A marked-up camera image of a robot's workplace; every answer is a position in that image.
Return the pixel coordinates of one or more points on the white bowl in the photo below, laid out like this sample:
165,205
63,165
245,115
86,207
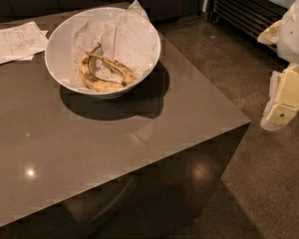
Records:
59,58

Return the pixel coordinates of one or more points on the white paper sheet underneath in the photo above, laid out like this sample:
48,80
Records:
30,58

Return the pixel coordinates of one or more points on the spotted banana lying in bowl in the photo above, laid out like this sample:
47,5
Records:
89,78

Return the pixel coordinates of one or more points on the white printed paper sheet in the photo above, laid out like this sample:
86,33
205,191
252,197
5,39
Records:
21,42

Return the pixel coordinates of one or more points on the white gripper with grille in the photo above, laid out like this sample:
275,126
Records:
295,34

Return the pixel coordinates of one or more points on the spotted banana with long stem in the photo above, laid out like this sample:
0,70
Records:
117,67

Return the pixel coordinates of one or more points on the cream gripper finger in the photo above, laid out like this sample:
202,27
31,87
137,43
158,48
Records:
276,116

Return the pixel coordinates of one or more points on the white paper lining in bowl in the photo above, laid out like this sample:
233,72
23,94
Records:
128,38

